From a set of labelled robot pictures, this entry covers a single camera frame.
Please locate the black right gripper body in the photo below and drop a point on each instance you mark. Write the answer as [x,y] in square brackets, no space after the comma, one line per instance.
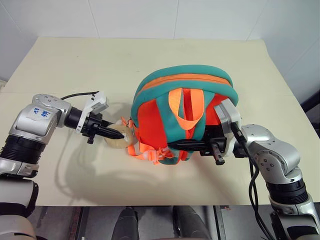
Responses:
[216,140]

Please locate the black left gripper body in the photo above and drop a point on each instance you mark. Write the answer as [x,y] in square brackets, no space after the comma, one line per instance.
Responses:
[91,126]

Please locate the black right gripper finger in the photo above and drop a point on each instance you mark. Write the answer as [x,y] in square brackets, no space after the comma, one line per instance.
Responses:
[190,145]

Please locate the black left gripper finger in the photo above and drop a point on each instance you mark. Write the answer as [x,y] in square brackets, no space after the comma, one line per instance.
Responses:
[110,133]
[107,122]

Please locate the teal and orange backpack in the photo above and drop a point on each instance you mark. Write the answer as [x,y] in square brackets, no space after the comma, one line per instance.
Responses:
[160,120]

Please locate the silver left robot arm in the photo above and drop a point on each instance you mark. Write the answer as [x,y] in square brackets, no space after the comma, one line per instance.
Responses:
[35,122]

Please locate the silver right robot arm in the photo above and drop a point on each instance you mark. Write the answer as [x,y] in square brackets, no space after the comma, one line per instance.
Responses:
[277,155]

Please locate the dark rounded shape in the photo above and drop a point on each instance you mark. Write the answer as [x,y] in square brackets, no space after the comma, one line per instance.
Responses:
[128,223]
[190,222]

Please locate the dark bar under table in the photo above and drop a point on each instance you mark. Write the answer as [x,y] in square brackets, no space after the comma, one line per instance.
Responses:
[220,222]

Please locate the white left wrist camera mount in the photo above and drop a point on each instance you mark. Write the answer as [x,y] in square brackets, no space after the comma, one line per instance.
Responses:
[98,102]

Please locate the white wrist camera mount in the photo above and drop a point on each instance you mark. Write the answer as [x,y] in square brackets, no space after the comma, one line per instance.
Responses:
[98,102]
[228,112]

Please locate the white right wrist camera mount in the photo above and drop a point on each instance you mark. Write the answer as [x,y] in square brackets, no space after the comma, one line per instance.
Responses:
[228,112]

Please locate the black frame beside table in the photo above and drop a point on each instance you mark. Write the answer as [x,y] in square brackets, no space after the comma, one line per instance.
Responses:
[311,107]

